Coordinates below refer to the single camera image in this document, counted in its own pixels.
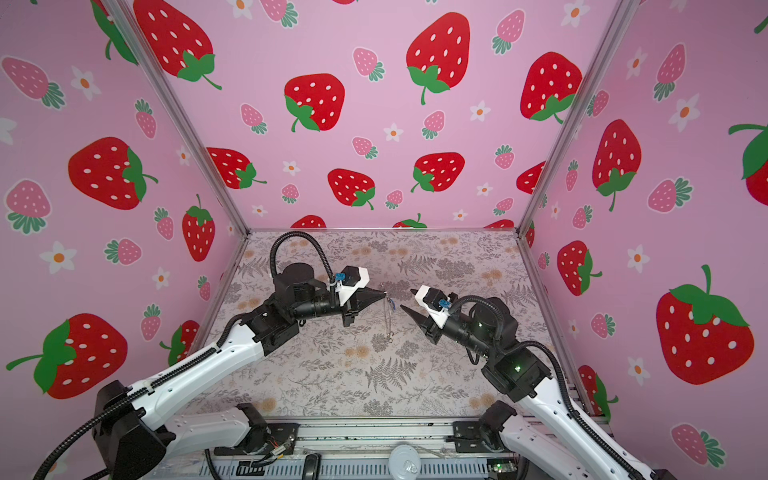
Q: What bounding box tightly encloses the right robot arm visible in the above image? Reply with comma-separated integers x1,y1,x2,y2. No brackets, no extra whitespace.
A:
403,289,673,479

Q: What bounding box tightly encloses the aluminium front rail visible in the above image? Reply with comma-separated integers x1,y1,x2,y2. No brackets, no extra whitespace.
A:
149,418,553,479

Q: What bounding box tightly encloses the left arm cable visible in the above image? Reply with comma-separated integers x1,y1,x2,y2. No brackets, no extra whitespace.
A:
268,231,336,289

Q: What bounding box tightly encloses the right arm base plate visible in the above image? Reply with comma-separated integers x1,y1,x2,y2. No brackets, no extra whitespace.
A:
446,420,513,454

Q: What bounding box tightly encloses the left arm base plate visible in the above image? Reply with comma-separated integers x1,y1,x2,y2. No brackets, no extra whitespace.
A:
213,422,300,457

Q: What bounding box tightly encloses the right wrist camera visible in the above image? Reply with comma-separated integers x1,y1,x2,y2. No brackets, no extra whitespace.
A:
414,285,453,329

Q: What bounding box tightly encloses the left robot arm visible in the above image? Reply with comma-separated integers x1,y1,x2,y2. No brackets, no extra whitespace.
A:
93,263,386,479

